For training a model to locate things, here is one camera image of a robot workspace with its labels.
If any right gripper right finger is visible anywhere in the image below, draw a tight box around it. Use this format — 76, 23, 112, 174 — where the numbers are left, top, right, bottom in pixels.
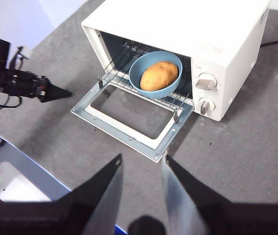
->
161, 152, 278, 235

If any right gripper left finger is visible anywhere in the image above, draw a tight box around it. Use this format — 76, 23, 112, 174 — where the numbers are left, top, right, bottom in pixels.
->
0, 153, 124, 235

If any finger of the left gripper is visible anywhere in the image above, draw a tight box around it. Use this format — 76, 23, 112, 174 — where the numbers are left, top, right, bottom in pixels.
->
40, 76, 73, 94
41, 88, 73, 104

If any glass oven door beige handle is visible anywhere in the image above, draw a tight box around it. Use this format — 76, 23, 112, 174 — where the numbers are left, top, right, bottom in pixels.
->
70, 82, 195, 164

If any blue ribbed bowl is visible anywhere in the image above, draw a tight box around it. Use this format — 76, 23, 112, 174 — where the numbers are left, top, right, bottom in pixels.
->
128, 50, 184, 99

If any brown potato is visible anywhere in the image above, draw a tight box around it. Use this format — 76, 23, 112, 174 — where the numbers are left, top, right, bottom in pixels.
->
139, 61, 180, 92

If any white Toshiba toaster oven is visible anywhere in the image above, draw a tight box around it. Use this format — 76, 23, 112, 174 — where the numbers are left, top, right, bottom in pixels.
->
81, 0, 272, 122

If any beige timer knob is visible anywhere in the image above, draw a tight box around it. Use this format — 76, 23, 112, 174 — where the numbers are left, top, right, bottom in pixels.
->
199, 97, 216, 116

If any beige temperature knob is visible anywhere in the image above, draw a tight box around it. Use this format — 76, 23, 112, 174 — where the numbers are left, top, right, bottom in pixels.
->
195, 72, 218, 91

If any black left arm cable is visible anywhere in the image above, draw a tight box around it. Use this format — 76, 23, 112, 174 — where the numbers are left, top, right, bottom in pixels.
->
0, 89, 23, 114

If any metal wire oven rack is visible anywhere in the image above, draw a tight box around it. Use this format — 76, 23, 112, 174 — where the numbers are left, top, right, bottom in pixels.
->
96, 40, 194, 123

